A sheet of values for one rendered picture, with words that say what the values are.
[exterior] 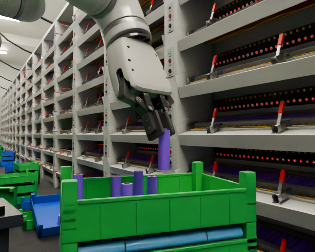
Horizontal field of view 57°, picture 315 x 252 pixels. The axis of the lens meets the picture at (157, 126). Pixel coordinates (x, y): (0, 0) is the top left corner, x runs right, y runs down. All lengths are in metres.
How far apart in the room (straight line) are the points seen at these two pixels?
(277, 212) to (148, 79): 0.56
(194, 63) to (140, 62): 0.79
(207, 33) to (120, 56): 0.66
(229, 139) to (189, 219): 0.54
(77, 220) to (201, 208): 0.18
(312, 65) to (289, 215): 0.38
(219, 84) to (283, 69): 0.24
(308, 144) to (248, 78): 0.27
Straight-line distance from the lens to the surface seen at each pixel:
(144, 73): 0.47
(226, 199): 0.48
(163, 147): 0.45
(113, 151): 1.80
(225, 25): 1.04
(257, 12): 0.96
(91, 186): 0.61
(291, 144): 0.83
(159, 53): 1.34
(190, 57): 1.26
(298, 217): 0.84
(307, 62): 0.82
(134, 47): 0.49
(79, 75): 2.50
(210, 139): 1.03
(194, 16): 1.32
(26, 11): 0.95
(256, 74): 0.91
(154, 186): 0.52
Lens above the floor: 0.54
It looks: 2 degrees up
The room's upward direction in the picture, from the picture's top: straight up
